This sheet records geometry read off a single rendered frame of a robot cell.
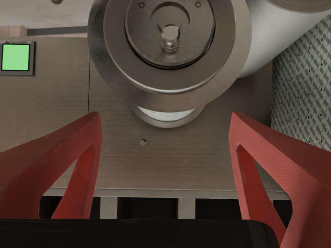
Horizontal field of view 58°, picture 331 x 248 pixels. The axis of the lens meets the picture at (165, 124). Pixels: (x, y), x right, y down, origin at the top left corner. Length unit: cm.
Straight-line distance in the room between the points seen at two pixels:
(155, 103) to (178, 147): 33
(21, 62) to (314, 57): 52
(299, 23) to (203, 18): 10
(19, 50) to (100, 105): 19
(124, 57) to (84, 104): 36
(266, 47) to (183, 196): 33
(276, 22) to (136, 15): 14
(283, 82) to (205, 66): 25
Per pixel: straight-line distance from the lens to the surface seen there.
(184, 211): 61
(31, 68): 65
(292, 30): 34
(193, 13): 27
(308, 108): 41
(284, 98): 48
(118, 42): 27
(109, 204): 61
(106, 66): 27
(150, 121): 51
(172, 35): 23
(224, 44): 27
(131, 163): 59
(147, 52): 25
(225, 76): 27
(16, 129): 65
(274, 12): 31
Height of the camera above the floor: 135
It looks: 4 degrees down
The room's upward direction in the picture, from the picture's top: 179 degrees counter-clockwise
